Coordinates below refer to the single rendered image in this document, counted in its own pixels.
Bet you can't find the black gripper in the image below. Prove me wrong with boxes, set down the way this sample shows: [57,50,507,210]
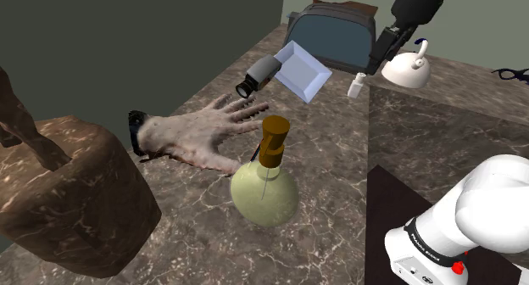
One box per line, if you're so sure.
[367,0,450,76]

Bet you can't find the brown toast slice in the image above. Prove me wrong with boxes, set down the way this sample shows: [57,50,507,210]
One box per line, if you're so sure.
[311,0,380,15]

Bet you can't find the small white bottle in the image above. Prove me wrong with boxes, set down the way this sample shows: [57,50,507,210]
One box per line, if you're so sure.
[346,71,369,99]

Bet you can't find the blue-grey toaster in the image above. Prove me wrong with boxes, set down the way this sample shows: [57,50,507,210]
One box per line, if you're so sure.
[282,2,379,75]

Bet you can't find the white square tray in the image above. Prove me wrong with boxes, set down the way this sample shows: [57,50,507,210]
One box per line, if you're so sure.
[273,39,333,105]

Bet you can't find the dark blue scissors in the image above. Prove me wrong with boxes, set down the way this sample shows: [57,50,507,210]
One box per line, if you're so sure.
[490,67,529,86]

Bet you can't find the dark robot stand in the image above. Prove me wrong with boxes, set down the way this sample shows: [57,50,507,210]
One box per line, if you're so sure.
[365,164,524,285]

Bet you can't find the green spray bottle brown nozzle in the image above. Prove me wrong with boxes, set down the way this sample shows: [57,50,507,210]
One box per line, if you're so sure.
[229,115,300,228]

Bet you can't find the pale hand figure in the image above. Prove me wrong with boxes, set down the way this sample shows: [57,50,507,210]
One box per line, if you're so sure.
[127,93,270,176]

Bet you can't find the brown marbled jug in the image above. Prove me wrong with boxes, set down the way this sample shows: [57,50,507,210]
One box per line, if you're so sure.
[0,64,163,279]

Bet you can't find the white kettle with blue handle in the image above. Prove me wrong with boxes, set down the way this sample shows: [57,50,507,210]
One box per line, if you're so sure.
[380,37,432,90]

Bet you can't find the grey security camera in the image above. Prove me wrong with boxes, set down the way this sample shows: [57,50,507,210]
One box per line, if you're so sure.
[235,53,283,100]

